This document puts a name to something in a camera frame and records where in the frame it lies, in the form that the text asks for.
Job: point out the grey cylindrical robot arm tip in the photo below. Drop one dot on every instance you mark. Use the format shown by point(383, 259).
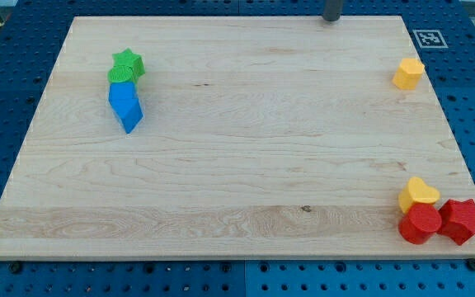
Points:
point(332, 10)

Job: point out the yellow hexagon block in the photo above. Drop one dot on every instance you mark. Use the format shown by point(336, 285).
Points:
point(408, 74)

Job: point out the wooden board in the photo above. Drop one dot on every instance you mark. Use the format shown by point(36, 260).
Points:
point(261, 138)

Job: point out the blue triangular block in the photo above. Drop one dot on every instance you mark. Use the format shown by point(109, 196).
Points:
point(128, 112)

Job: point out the blue cube block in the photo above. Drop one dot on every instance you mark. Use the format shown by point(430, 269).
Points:
point(122, 91)

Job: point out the green cylinder block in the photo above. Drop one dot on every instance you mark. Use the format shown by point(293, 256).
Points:
point(121, 74)

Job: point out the green star block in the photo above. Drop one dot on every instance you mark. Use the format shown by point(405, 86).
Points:
point(130, 59)

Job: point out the yellow heart block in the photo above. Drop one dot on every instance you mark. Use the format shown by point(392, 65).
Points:
point(416, 191)

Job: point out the red cylinder block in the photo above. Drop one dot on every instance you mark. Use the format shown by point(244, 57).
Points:
point(420, 223)

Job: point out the white fiducial marker tag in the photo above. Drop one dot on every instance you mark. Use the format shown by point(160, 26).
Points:
point(430, 39)

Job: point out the red star block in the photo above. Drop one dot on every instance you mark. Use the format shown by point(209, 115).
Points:
point(458, 220)

